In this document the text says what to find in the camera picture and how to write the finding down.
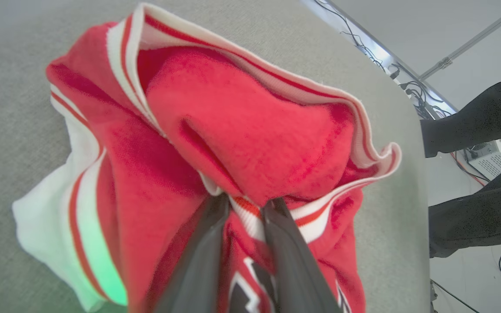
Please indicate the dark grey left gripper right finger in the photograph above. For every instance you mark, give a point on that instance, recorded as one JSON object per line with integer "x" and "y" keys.
{"x": 294, "y": 274}

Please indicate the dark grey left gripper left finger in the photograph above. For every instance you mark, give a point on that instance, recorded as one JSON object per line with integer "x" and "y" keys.
{"x": 198, "y": 269}

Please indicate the grey vented electronics box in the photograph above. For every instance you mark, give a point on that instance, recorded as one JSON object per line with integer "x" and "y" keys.
{"x": 494, "y": 158}

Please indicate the red jersey with white trim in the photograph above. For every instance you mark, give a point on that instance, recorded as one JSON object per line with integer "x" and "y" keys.
{"x": 242, "y": 126}

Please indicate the aluminium frame rail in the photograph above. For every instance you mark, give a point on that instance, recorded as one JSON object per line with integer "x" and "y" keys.
{"x": 381, "y": 54}

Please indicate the person's black trouser leg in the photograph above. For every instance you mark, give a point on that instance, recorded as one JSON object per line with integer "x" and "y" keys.
{"x": 481, "y": 217}
{"x": 481, "y": 117}

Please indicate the thin aluminium frame bar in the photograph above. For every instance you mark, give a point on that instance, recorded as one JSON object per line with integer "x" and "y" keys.
{"x": 472, "y": 41}

